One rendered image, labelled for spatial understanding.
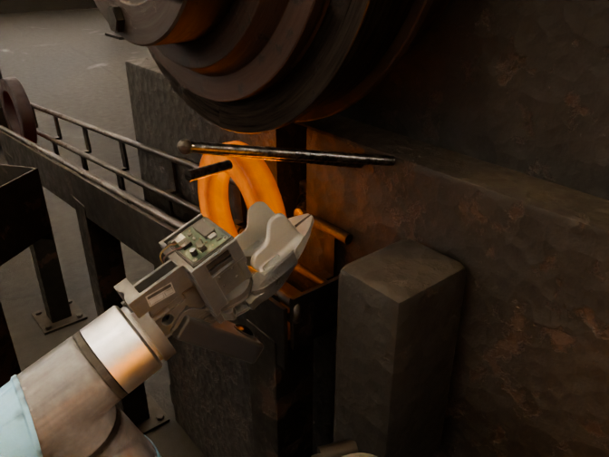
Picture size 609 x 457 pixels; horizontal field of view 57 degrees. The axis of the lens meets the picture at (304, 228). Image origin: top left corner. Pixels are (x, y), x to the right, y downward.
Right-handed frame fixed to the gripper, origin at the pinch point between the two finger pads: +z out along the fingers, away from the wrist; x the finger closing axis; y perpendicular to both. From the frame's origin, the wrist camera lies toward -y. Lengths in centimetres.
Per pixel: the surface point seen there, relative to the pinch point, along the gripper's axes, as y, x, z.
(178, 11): 26.4, -0.3, -3.7
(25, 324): -68, 121, -43
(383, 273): 2.9, -14.5, -1.3
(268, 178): 4.2, 5.8, 0.8
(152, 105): 1.5, 47.4, 4.3
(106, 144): -97, 276, 33
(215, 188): -0.3, 17.5, -1.6
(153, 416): -72, 61, -28
